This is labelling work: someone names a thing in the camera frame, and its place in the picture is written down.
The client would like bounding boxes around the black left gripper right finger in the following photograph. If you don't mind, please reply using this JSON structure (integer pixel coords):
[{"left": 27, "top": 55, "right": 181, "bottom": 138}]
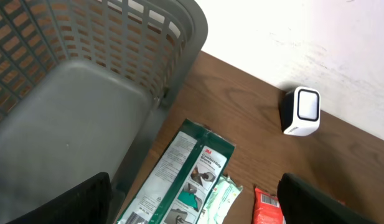
[{"left": 277, "top": 173, "right": 373, "bottom": 224}]

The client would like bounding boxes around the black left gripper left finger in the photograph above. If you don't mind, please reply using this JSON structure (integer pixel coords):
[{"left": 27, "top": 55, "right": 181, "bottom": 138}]
[{"left": 8, "top": 172, "right": 112, "bottom": 224}]

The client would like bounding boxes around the red snack bag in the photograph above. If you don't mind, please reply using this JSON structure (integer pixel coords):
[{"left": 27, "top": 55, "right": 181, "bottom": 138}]
[{"left": 253, "top": 187, "right": 344, "bottom": 224}]

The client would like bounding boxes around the mint green wipes pack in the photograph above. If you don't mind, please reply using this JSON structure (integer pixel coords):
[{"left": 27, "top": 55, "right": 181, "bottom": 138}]
[{"left": 197, "top": 175, "right": 243, "bottom": 224}]

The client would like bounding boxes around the green white package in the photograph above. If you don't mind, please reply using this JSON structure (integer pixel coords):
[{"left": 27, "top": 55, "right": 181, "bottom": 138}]
[{"left": 117, "top": 119, "right": 235, "bottom": 224}]

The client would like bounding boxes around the white barcode scanner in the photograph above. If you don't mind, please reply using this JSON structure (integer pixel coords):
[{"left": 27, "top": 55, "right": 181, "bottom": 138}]
[{"left": 280, "top": 86, "right": 321, "bottom": 136}]

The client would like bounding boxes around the grey plastic shopping basket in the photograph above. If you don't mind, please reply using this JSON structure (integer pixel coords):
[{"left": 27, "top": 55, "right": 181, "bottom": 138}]
[{"left": 0, "top": 0, "right": 208, "bottom": 223}]

